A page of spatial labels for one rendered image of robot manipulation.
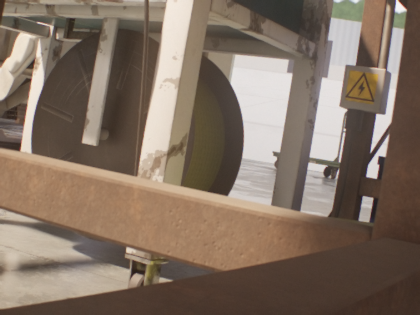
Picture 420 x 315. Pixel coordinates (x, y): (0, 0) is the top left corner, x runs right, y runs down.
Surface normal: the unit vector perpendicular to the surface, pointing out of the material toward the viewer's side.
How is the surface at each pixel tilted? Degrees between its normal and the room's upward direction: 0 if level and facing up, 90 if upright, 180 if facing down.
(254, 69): 90
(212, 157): 96
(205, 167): 100
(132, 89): 90
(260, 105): 90
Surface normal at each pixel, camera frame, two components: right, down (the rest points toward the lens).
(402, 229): -0.48, -0.05
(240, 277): 0.16, -0.99
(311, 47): 0.85, 0.15
